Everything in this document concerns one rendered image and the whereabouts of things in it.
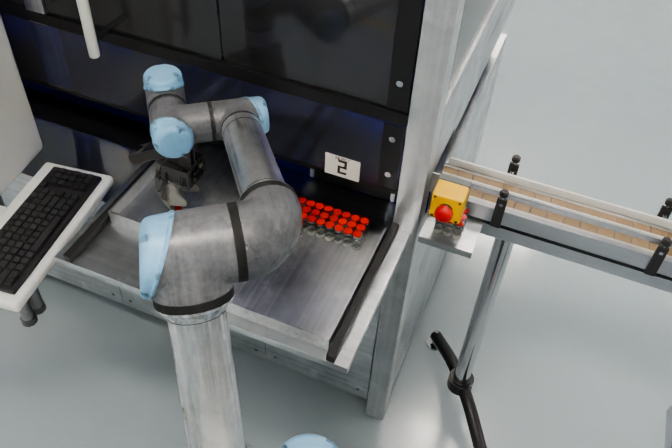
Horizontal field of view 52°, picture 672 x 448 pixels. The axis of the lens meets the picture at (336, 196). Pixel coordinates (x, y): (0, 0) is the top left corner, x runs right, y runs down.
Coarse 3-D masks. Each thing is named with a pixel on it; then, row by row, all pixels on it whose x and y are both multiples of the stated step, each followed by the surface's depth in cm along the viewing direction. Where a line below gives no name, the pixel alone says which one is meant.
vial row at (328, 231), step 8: (304, 216) 159; (312, 216) 159; (304, 224) 160; (312, 224) 159; (320, 224) 158; (328, 224) 158; (312, 232) 161; (320, 232) 159; (328, 232) 158; (336, 232) 157; (344, 232) 156; (352, 232) 157; (360, 232) 156; (328, 240) 160; (336, 240) 159; (344, 240) 158; (352, 240) 157; (360, 240) 157; (352, 248) 159; (360, 248) 159
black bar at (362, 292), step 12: (396, 228) 162; (384, 240) 159; (384, 252) 156; (372, 264) 153; (372, 276) 151; (360, 288) 148; (360, 300) 146; (348, 312) 144; (348, 324) 142; (336, 336) 139; (336, 348) 137
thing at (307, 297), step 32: (288, 256) 156; (320, 256) 157; (352, 256) 157; (256, 288) 149; (288, 288) 150; (320, 288) 150; (352, 288) 151; (256, 320) 143; (288, 320) 144; (320, 320) 144
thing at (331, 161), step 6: (330, 156) 157; (336, 156) 157; (330, 162) 159; (336, 162) 158; (348, 162) 156; (354, 162) 156; (330, 168) 160; (336, 168) 159; (348, 168) 158; (354, 168) 157; (336, 174) 160; (342, 174) 160; (348, 174) 159; (354, 174) 158; (354, 180) 159
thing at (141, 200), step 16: (208, 160) 179; (224, 160) 179; (144, 176) 169; (208, 176) 174; (224, 176) 175; (128, 192) 164; (144, 192) 169; (192, 192) 170; (208, 192) 170; (224, 192) 170; (112, 208) 160; (128, 208) 165; (144, 208) 165; (160, 208) 165; (128, 224) 160
